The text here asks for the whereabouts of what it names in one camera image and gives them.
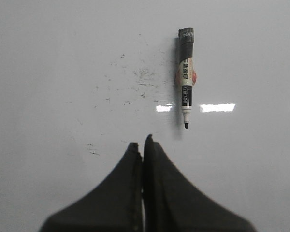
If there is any black and white whiteboard marker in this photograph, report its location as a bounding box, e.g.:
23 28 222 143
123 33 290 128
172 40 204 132
178 27 194 129

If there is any red round magnet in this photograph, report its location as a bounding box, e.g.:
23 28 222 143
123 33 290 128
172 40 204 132
175 70 197 86

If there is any white whiteboard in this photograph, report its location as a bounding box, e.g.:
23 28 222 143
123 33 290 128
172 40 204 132
0 0 290 232

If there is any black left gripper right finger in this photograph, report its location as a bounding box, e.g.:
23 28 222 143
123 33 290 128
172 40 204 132
143 135 256 232

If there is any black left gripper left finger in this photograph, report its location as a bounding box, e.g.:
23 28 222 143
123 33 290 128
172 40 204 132
40 143 143 232

